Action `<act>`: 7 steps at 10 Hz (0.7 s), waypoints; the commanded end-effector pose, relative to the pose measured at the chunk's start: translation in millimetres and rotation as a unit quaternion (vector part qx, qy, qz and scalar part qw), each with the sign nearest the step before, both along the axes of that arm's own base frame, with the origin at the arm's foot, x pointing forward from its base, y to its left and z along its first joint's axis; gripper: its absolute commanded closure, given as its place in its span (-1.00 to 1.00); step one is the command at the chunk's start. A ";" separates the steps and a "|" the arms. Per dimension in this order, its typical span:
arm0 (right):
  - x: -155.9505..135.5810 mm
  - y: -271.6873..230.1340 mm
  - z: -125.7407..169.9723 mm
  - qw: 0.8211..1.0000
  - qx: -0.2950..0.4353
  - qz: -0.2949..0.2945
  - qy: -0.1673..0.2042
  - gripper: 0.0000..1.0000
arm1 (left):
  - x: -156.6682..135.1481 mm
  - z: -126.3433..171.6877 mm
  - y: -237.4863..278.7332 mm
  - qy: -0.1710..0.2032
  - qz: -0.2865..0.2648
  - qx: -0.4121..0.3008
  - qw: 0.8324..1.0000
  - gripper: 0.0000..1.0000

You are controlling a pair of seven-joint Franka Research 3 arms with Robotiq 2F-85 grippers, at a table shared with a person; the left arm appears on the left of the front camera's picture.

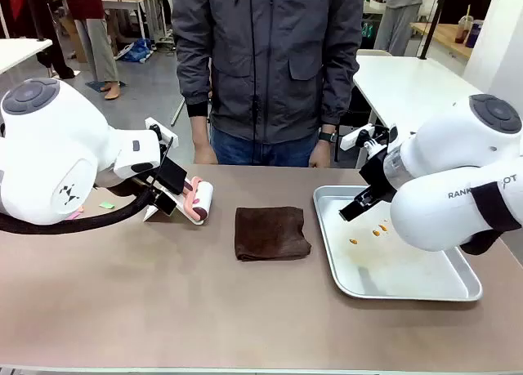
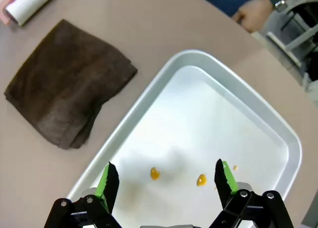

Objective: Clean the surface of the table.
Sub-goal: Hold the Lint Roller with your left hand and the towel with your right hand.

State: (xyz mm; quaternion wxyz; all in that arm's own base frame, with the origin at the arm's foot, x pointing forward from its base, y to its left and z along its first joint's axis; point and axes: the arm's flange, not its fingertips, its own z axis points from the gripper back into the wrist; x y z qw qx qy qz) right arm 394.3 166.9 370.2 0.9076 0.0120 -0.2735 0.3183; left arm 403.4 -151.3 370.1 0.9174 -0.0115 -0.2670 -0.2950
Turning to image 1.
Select black strap on arm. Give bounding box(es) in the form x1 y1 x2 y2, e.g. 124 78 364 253
459 177 523 257

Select pink handled lint roller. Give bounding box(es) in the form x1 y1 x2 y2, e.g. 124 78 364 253
182 176 215 225

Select metal baking tray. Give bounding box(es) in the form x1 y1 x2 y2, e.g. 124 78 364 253
312 185 484 303

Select blue plastic bag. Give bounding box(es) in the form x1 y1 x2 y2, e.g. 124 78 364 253
115 38 155 64

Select white lint roller stand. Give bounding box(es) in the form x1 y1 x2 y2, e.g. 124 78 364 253
142 190 205 227

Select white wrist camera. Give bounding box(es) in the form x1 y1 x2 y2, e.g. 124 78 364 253
339 123 376 151
144 116 180 149

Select plastic drink cup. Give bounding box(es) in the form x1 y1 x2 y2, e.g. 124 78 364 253
457 5 475 45

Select person's right forearm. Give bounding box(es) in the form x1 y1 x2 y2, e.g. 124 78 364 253
189 114 212 144

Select dark grey jacket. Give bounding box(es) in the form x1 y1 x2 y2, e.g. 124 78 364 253
171 0 365 145

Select person's right hand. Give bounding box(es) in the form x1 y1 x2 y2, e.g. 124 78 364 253
193 140 219 166

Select blue jeans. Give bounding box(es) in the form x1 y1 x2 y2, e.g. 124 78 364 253
209 126 323 168

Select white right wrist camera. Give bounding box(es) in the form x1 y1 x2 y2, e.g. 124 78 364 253
339 123 376 151

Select person's left hand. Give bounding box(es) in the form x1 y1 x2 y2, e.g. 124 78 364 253
307 139 333 170

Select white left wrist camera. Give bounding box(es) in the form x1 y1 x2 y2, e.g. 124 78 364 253
144 116 180 149

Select black stand pole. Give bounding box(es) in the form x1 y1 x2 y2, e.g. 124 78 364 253
418 0 447 61

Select bystander in dark clothes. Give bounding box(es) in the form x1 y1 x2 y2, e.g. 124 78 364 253
7 0 77 80

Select small white table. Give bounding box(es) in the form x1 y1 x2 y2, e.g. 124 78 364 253
0 38 54 76

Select black sleeved arm cable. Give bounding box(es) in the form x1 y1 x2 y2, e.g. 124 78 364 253
0 185 159 235

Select black mount block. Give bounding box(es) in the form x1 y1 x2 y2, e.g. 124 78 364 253
154 194 177 217

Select large white table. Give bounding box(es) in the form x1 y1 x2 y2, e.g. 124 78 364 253
352 53 482 170

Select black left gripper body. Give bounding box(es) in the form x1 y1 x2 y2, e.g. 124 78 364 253
156 160 190 195

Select bystander in grey clothes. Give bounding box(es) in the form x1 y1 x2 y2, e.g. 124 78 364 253
373 0 427 57

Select brown cloth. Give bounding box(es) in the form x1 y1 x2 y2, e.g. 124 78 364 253
234 205 313 263

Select purple bottle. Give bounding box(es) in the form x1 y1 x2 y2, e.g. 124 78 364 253
465 20 484 49

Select wooden table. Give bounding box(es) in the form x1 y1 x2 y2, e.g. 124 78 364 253
409 21 476 60

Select bystander in beige trousers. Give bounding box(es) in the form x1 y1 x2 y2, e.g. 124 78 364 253
64 0 125 101

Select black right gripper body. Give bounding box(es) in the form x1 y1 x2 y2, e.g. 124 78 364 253
358 144 404 200

